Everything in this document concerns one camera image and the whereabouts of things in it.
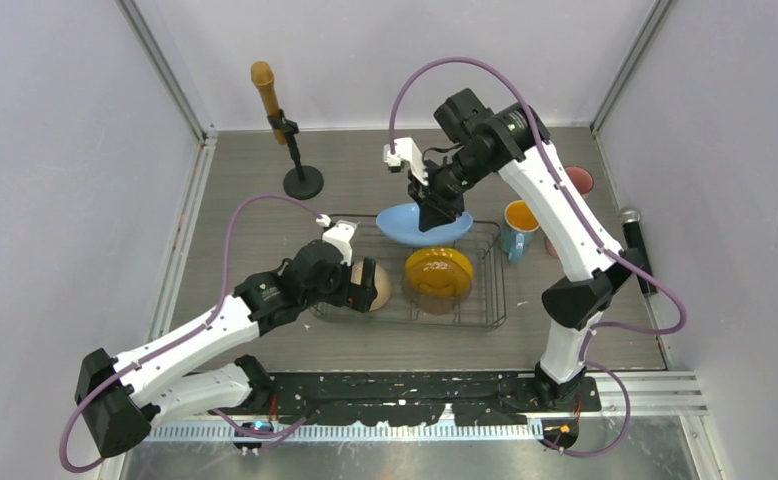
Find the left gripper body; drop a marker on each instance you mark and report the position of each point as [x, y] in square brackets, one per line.
[335, 293]

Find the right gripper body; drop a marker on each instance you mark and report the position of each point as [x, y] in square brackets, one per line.
[456, 174]

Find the light blue plate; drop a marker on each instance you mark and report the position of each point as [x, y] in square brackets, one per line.
[400, 224]

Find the blue glazed mug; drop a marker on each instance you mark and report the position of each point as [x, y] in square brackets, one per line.
[517, 230]

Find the pink patterned mug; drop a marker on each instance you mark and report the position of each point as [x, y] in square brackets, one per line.
[581, 178]

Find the plain pink mug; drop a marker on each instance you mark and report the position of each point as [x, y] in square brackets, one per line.
[550, 248]

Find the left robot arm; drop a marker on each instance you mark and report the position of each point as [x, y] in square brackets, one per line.
[122, 398]

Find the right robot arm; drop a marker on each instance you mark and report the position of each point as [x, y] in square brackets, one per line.
[515, 145]

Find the beige floral bowl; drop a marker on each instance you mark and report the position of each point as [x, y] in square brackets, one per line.
[382, 284]

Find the yellow plate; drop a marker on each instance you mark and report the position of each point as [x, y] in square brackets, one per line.
[439, 272]

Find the black microphone stand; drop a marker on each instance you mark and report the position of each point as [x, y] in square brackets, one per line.
[301, 182]

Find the black handheld microphone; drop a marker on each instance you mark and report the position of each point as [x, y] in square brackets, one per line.
[630, 218]

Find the brown microphone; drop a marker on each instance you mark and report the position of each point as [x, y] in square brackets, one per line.
[263, 79]

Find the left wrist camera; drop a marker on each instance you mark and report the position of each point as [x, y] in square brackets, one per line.
[340, 234]

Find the black wire dish rack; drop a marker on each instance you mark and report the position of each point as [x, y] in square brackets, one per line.
[484, 309]

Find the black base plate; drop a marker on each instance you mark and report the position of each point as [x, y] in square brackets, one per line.
[472, 398]

